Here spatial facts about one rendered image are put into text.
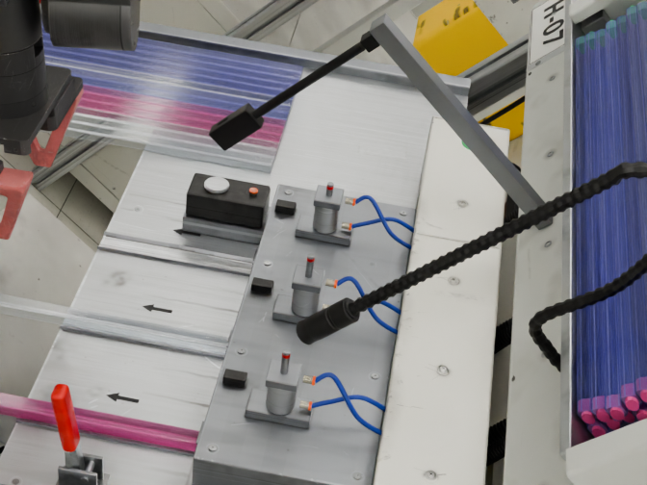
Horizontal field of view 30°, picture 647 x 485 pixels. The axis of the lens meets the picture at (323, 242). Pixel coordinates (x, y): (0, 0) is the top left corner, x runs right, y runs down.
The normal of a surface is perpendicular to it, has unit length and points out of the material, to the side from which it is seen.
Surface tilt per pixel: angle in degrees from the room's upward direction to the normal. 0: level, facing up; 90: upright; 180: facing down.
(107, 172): 90
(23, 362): 0
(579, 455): 90
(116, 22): 73
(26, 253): 0
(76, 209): 0
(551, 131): 90
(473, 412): 44
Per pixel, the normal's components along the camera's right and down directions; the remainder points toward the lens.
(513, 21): -0.16, 0.63
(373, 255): 0.11, -0.75
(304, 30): 0.76, -0.41
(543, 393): -0.63, -0.66
